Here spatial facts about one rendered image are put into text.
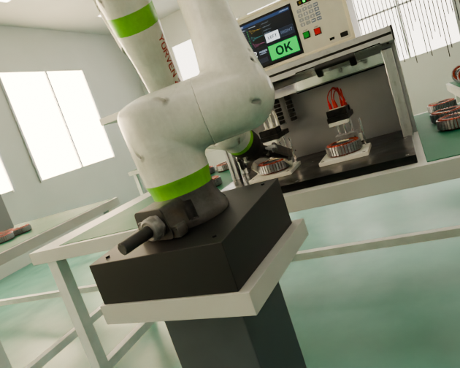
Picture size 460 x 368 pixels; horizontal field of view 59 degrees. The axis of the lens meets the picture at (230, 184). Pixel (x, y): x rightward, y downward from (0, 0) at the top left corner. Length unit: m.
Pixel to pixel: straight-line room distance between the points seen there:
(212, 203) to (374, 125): 0.95
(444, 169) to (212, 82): 0.62
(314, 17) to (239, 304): 1.06
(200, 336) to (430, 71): 7.19
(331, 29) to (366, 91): 0.27
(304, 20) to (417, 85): 6.33
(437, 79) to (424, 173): 6.68
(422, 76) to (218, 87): 7.10
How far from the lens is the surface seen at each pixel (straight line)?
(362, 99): 1.58
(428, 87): 7.75
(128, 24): 1.02
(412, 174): 1.10
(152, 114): 0.73
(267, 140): 1.45
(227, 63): 0.75
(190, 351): 0.86
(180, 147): 0.74
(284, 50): 1.50
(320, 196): 1.13
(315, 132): 1.62
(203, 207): 0.75
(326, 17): 1.48
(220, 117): 0.72
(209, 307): 0.68
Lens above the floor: 1.00
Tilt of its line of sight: 9 degrees down
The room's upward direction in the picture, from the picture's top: 18 degrees counter-clockwise
